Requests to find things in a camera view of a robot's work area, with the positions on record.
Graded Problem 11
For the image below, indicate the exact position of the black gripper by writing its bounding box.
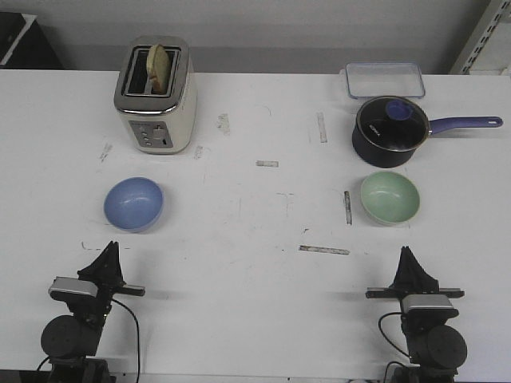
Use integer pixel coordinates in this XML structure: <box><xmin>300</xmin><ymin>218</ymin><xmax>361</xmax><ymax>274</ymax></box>
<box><xmin>365</xmin><ymin>246</ymin><xmax>465</xmax><ymax>339</ymax></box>
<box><xmin>67</xmin><ymin>241</ymin><xmax>145</xmax><ymax>324</ymax></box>

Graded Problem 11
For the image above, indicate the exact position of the blue bowl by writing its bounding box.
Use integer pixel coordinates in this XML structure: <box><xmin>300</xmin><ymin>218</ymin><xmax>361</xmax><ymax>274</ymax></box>
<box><xmin>103</xmin><ymin>177</ymin><xmax>164</xmax><ymax>233</ymax></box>

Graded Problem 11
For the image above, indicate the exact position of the green bowl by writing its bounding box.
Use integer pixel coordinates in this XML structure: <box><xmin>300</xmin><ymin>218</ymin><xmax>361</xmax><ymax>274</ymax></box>
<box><xmin>360</xmin><ymin>172</ymin><xmax>421</xmax><ymax>225</ymax></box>

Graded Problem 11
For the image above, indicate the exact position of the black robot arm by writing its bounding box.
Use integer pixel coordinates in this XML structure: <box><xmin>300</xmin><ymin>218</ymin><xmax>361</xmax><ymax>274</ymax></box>
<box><xmin>365</xmin><ymin>246</ymin><xmax>468</xmax><ymax>382</ymax></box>
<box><xmin>41</xmin><ymin>241</ymin><xmax>145</xmax><ymax>382</ymax></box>

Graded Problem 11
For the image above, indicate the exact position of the dark blue saucepan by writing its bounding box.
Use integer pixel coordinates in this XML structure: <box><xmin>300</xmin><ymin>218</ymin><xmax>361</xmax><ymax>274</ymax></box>
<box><xmin>352</xmin><ymin>96</ymin><xmax>503</xmax><ymax>168</ymax></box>

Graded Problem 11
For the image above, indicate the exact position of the glass pot lid blue knob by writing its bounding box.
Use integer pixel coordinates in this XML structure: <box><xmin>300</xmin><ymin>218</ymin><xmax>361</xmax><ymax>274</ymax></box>
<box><xmin>356</xmin><ymin>96</ymin><xmax>430</xmax><ymax>152</ymax></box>

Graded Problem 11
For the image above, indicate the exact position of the white and silver toaster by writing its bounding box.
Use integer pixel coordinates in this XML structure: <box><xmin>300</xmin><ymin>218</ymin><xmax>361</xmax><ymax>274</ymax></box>
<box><xmin>113</xmin><ymin>35</ymin><xmax>197</xmax><ymax>154</ymax></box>

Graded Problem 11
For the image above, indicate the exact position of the clear plastic food container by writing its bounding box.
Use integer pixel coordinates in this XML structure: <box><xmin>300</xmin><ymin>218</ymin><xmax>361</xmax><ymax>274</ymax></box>
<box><xmin>340</xmin><ymin>62</ymin><xmax>426</xmax><ymax>100</ymax></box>

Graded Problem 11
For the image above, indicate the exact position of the slice of toast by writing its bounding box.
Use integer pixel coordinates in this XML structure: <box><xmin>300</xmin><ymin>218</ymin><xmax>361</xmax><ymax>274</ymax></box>
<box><xmin>146</xmin><ymin>44</ymin><xmax>170</xmax><ymax>94</ymax></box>

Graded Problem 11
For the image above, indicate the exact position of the white metal shelf upright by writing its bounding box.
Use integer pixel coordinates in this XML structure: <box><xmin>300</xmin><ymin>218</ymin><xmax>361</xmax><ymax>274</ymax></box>
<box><xmin>449</xmin><ymin>1</ymin><xmax>510</xmax><ymax>77</ymax></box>

